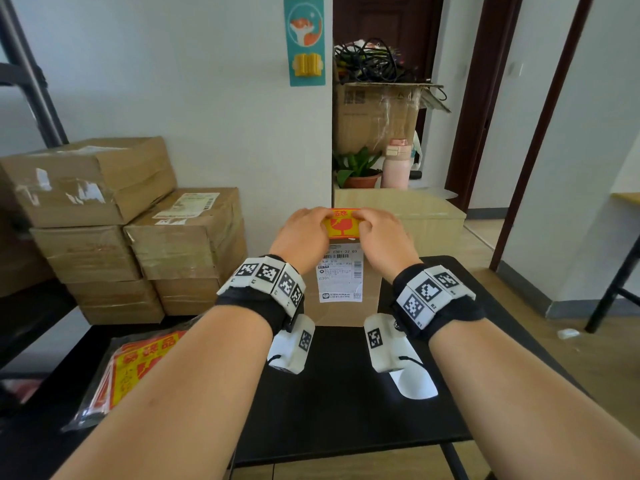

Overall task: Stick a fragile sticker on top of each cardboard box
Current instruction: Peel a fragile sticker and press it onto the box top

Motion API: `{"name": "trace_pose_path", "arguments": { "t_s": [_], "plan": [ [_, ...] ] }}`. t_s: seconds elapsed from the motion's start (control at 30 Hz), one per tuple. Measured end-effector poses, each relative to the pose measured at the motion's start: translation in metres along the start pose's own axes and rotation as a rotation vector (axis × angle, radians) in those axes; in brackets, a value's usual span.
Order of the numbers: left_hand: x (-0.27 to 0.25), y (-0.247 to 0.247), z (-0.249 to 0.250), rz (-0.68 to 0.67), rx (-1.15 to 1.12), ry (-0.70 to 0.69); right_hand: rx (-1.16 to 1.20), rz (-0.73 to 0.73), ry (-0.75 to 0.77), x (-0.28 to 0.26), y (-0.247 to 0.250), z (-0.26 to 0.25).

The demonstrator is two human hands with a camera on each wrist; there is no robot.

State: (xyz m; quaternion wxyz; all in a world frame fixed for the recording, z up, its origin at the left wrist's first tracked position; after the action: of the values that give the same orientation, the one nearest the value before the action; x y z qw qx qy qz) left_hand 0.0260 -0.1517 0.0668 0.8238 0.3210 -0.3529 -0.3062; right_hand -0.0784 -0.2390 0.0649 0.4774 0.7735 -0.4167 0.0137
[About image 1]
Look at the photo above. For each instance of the person's right fingers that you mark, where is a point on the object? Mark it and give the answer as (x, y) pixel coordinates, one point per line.
(372, 218)

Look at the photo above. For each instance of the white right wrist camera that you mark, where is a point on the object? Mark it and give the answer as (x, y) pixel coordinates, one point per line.
(385, 344)

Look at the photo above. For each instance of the cardboard box with shipping label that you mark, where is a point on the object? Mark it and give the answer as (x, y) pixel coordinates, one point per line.
(195, 234)

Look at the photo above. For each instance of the open cardboard box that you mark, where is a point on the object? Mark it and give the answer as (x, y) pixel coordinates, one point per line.
(372, 119)

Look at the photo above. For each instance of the person's left forearm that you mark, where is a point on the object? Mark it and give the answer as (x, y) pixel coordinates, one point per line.
(190, 394)

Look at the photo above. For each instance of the pink water bottle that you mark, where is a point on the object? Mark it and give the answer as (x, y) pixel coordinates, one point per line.
(396, 167)

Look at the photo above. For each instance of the person's right forearm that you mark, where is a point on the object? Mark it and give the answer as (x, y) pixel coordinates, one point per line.
(520, 409)

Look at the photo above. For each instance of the white paper scrap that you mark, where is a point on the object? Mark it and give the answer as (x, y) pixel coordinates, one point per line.
(568, 333)

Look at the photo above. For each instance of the yellow wall clip holder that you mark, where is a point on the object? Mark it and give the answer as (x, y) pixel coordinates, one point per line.
(306, 64)

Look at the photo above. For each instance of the white wall switch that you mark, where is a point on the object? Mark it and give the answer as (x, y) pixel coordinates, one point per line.
(515, 69)

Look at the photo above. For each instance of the white sticker backing paper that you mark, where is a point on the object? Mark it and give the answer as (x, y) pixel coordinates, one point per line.
(417, 384)

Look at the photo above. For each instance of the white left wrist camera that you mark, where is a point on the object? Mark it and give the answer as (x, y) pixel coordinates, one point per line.
(295, 347)

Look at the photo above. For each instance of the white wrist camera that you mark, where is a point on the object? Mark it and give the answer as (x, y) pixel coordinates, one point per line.
(295, 347)
(385, 344)

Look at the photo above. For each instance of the black metal shelf rack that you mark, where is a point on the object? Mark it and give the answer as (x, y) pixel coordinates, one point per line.
(30, 69)

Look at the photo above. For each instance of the wristband with marker tiles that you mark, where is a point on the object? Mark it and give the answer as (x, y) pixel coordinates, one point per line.
(430, 299)
(270, 282)

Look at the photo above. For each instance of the orange and yellow warning sticker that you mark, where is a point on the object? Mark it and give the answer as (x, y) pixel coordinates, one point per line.
(345, 225)

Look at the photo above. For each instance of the desk with black legs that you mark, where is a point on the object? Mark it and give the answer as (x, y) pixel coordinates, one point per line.
(612, 289)

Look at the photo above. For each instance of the small labelled cardboard box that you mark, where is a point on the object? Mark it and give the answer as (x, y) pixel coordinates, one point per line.
(340, 304)

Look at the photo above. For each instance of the person's left hand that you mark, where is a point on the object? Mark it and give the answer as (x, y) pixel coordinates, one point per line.
(300, 239)

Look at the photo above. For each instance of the dark brown door frame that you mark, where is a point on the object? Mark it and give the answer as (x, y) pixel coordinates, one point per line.
(480, 94)

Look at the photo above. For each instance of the dark brown door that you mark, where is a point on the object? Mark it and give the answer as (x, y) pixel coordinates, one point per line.
(390, 19)

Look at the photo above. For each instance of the large taped cardboard box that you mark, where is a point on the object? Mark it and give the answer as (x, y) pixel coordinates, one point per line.
(85, 179)

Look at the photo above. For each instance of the potted green plant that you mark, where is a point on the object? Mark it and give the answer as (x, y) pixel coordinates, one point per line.
(357, 169)

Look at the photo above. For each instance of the bag of warning stickers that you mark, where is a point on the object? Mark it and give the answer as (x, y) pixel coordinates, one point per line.
(125, 369)

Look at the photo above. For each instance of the person's left fingers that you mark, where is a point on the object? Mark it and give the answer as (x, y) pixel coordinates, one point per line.
(317, 217)

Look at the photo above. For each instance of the plain brown cardboard box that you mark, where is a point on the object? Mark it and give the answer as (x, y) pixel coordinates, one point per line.
(187, 294)
(117, 302)
(87, 254)

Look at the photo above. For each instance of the person's right hand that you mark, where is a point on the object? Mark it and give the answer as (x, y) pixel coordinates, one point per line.
(387, 247)

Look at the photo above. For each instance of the teal fox poster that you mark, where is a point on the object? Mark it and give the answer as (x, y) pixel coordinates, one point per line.
(305, 24)

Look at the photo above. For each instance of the right wristband with marker tiles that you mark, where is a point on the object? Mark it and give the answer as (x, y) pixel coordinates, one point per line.
(430, 299)

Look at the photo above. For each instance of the left wristband with marker tiles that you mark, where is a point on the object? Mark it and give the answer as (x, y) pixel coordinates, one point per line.
(270, 282)

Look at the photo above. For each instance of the big pale cardboard box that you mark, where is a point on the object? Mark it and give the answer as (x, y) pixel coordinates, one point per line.
(425, 222)

